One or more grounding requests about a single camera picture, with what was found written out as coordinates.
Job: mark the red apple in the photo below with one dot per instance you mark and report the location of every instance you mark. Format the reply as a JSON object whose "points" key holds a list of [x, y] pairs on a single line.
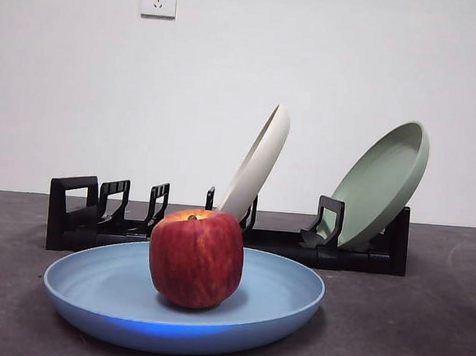
{"points": [[195, 261]]}

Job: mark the blue plate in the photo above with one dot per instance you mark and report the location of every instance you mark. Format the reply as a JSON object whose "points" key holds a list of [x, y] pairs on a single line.
{"points": [[101, 287]]}

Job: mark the cream plate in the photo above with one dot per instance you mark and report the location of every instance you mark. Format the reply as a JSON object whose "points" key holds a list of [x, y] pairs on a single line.
{"points": [[264, 163]]}

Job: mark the green plate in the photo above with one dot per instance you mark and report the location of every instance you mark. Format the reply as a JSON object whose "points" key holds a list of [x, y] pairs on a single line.
{"points": [[379, 189]]}

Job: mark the black plate rack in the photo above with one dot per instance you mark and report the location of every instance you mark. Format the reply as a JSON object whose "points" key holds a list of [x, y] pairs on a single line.
{"points": [[59, 221]]}

